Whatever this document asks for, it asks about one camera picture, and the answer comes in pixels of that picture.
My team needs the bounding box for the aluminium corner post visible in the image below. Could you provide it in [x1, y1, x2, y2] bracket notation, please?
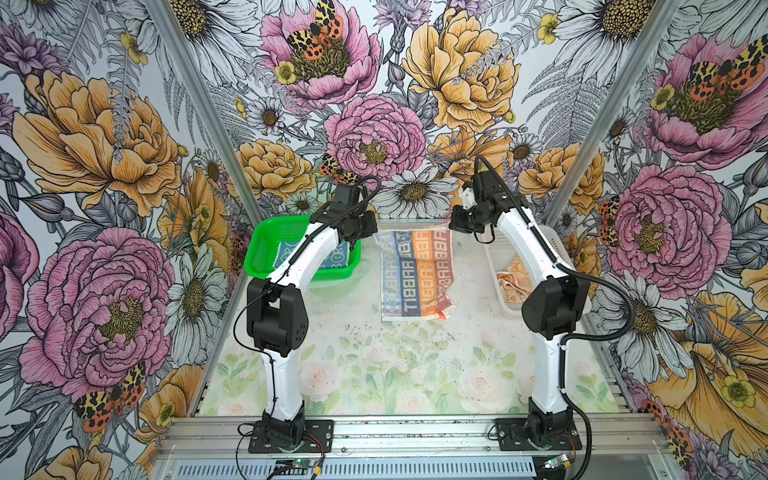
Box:
[545, 0, 681, 227]
[147, 1, 264, 226]

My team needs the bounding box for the orange pink patterned towel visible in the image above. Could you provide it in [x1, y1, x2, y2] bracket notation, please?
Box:
[496, 257, 534, 304]

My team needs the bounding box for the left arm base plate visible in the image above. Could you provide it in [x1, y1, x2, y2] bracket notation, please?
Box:
[247, 419, 335, 454]

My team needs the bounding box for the green plastic basket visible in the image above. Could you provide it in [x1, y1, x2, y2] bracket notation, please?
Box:
[243, 215, 362, 282]

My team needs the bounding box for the blue bunny pattern towel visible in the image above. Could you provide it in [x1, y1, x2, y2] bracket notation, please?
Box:
[273, 242, 350, 270]

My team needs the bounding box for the aluminium front rail frame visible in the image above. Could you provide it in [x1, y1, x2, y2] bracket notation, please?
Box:
[151, 413, 685, 479]

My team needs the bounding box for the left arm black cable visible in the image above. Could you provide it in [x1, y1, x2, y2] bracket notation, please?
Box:
[232, 175, 383, 421]

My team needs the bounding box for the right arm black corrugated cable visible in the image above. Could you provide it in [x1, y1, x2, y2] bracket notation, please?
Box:
[473, 155, 636, 480]

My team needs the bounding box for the small green circuit board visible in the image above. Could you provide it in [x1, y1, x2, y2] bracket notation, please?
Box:
[542, 453, 571, 469]

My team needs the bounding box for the striped rabbit text towel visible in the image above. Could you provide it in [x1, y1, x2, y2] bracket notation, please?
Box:
[375, 229, 455, 322]

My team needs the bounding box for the white plastic basket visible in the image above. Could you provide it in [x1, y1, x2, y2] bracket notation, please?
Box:
[482, 223, 577, 317]

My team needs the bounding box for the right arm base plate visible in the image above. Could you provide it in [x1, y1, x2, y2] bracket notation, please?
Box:
[488, 417, 583, 452]

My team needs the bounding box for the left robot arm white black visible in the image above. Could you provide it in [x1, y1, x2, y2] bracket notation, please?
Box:
[244, 176, 381, 453]

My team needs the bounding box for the left aluminium corner post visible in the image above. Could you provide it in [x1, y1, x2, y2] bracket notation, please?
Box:
[147, 1, 264, 226]

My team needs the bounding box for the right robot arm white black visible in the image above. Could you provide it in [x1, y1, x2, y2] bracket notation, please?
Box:
[449, 170, 589, 450]

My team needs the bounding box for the right aluminium corner post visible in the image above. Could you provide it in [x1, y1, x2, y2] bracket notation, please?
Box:
[545, 0, 681, 227]

